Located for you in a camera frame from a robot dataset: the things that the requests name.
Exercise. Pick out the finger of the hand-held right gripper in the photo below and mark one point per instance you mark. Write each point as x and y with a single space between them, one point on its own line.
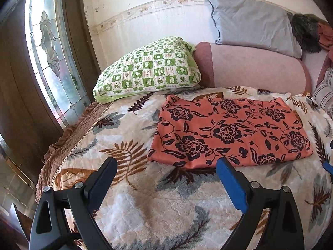
328 168

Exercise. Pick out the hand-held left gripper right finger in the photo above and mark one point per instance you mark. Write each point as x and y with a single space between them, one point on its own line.
232 185

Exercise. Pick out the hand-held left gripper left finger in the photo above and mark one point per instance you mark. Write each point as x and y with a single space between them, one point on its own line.
100 182

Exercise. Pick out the orange black floral garment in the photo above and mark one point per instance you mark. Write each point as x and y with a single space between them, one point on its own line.
229 132

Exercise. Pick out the brown quilted bedspread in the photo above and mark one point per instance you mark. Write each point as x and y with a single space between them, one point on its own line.
67 140

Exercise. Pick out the leaf print fleece blanket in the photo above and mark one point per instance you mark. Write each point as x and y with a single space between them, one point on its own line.
161 208

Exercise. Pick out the striped pillow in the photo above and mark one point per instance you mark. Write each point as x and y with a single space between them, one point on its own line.
325 91

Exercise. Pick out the glass sidelight panel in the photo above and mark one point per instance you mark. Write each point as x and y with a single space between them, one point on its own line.
11 177

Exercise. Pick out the pink bolster cushion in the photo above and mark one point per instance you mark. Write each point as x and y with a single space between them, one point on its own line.
255 70

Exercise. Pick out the green checkered pillow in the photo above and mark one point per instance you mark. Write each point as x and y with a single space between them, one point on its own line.
148 70

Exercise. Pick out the dark furry cloth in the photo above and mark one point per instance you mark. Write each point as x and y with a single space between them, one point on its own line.
305 33

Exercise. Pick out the wooden door with stained glass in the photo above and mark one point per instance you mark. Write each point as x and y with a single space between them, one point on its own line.
15 70

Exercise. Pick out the olive cloth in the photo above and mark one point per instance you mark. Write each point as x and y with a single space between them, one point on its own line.
313 17

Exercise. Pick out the grey pillow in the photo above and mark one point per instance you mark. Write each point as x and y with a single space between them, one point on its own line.
252 23

